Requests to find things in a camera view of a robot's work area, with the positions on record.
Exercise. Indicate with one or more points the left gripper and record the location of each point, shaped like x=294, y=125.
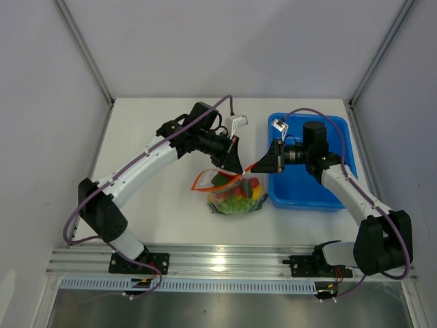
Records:
x=229, y=159

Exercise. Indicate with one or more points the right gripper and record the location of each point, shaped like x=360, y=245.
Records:
x=269, y=162

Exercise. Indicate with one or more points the red cherry bunch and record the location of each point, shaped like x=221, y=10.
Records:
x=239, y=188

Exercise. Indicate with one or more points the yellow orange mango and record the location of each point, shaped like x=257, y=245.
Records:
x=257, y=192

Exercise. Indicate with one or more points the clear zip bag orange zipper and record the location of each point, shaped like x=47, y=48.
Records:
x=203, y=184

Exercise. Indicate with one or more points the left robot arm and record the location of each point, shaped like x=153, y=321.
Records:
x=100, y=202

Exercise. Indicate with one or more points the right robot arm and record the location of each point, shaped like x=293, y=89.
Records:
x=383, y=243

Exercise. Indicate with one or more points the blue plastic bin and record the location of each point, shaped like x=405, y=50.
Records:
x=294, y=188

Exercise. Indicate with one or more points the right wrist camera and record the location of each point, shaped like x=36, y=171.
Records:
x=281, y=126

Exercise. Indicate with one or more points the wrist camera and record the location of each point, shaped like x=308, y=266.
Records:
x=234, y=122
x=281, y=126

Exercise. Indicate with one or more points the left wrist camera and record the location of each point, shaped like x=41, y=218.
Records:
x=234, y=122

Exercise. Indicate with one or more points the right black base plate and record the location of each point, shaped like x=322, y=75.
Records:
x=315, y=266

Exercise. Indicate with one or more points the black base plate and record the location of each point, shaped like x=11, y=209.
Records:
x=315, y=266
x=160, y=261

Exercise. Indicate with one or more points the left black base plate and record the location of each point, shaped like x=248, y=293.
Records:
x=160, y=261

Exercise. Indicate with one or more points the white slotted cable duct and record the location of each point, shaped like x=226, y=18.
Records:
x=283, y=287

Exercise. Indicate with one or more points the aluminium mounting rail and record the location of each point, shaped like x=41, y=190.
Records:
x=194, y=262

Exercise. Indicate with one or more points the right aluminium frame post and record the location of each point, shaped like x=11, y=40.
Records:
x=382, y=51

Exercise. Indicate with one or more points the aluminium frame post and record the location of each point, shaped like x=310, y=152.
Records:
x=79, y=41
x=382, y=51

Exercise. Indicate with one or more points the left aluminium frame post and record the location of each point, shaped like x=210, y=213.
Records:
x=79, y=41

